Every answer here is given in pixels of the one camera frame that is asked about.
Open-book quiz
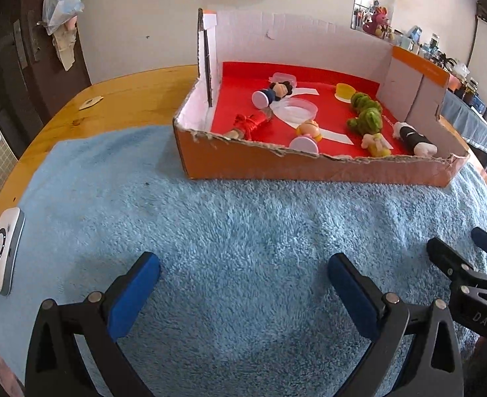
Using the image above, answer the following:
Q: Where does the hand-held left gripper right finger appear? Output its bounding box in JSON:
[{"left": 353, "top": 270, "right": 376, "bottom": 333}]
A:
[{"left": 327, "top": 251, "right": 464, "bottom": 397}]

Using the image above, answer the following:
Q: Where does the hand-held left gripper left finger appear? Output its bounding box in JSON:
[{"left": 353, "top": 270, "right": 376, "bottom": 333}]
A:
[{"left": 24, "top": 250, "right": 162, "bottom": 397}]

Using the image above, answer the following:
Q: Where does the black and white cylinder doll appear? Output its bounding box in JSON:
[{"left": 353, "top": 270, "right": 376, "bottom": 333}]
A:
[{"left": 393, "top": 120, "right": 438, "bottom": 157}]

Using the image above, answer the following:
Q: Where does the orange cardboard box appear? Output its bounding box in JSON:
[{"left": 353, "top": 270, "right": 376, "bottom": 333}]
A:
[{"left": 173, "top": 7, "right": 471, "bottom": 187}]

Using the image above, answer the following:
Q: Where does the yellow-green felt doll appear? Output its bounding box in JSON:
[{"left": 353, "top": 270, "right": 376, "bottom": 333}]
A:
[{"left": 361, "top": 132, "right": 393, "bottom": 158}]

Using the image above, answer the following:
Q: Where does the green knitted toy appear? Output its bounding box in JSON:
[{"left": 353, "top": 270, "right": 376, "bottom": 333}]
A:
[{"left": 346, "top": 92, "right": 383, "bottom": 136}]

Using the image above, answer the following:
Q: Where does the blonde girl figurine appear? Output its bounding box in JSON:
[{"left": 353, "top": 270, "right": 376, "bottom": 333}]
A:
[{"left": 289, "top": 119, "right": 323, "bottom": 154}]

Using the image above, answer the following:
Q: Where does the clear round plastic dish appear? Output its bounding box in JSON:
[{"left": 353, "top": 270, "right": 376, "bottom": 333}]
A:
[{"left": 282, "top": 98, "right": 319, "bottom": 123}]

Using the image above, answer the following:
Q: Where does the wooden stick with red rope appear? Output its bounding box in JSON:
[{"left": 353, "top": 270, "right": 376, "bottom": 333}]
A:
[{"left": 225, "top": 111, "right": 274, "bottom": 140}]

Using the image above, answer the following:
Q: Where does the black-haired girl figurine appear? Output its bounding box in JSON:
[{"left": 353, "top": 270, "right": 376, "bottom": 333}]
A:
[{"left": 252, "top": 81, "right": 296, "bottom": 110}]

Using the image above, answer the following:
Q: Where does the small clear plastic box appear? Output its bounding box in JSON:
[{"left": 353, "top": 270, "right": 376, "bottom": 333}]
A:
[{"left": 270, "top": 72, "right": 299, "bottom": 88}]

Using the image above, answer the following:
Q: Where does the blue fleece blanket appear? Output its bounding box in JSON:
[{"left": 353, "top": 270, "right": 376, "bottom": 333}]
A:
[{"left": 0, "top": 126, "right": 487, "bottom": 397}]

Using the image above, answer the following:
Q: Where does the white portable speaker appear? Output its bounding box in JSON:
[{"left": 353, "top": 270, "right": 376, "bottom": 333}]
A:
[{"left": 0, "top": 207, "right": 25, "bottom": 297}]

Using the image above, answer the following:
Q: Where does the clutter of jars and bottles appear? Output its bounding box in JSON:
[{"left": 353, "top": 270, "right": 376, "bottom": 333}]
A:
[{"left": 394, "top": 25, "right": 487, "bottom": 125}]

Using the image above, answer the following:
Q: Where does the pink rabbit plush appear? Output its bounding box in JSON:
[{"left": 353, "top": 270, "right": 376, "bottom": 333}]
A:
[{"left": 363, "top": 7, "right": 393, "bottom": 38}]

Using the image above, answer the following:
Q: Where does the beige cloth bag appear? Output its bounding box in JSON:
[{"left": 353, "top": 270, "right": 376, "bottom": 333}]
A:
[{"left": 52, "top": 25, "right": 77, "bottom": 71}]

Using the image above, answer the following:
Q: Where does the dark wooden door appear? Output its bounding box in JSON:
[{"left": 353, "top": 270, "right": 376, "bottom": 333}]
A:
[{"left": 0, "top": 0, "right": 92, "bottom": 158}]

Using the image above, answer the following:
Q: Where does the clear plastic bag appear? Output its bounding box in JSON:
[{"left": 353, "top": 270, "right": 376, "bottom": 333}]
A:
[{"left": 42, "top": 0, "right": 85, "bottom": 36}]

